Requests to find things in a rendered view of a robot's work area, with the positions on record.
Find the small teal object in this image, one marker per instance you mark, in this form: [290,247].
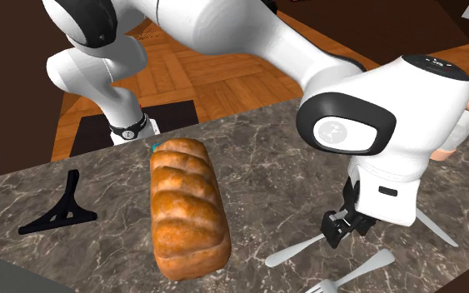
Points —
[156,147]

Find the silver pointed knife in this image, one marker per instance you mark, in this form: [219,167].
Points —
[437,228]

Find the brown bread loaf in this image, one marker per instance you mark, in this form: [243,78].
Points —
[187,211]

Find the black squeegee tool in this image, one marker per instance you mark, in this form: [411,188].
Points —
[61,215]

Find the silver fork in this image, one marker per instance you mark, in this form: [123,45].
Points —
[360,270]

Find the toy figure in white clothes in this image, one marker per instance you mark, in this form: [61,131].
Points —
[463,128]

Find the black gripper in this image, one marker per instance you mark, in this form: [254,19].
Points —
[350,194]

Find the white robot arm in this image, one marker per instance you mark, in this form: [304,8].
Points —
[254,36]

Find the dark robot stand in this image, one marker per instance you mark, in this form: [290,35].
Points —
[173,115]

